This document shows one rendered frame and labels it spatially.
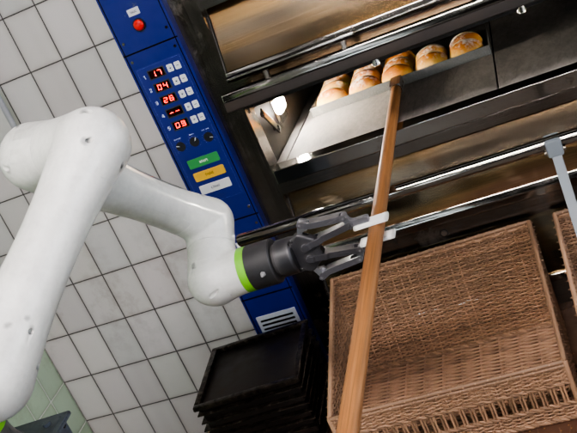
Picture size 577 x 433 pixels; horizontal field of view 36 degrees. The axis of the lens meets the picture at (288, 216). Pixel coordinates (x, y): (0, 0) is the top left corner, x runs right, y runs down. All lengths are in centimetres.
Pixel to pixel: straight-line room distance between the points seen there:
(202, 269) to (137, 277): 84
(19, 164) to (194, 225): 41
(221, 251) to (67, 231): 49
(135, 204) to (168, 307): 96
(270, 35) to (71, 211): 99
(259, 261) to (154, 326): 98
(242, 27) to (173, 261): 70
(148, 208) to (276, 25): 71
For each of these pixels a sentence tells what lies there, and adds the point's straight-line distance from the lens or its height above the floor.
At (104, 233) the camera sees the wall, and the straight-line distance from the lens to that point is 259.
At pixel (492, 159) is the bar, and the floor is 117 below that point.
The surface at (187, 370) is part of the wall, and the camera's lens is 274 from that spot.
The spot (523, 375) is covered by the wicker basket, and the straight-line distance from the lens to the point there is 202.
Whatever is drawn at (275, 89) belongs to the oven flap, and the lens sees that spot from 214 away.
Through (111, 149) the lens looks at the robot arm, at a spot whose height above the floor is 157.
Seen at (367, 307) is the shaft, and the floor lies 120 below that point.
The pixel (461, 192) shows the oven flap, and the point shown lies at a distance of 233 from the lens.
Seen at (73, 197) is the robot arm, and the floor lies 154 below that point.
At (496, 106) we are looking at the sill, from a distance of 227.
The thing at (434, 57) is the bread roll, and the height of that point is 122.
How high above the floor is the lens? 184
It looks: 19 degrees down
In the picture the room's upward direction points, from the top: 24 degrees counter-clockwise
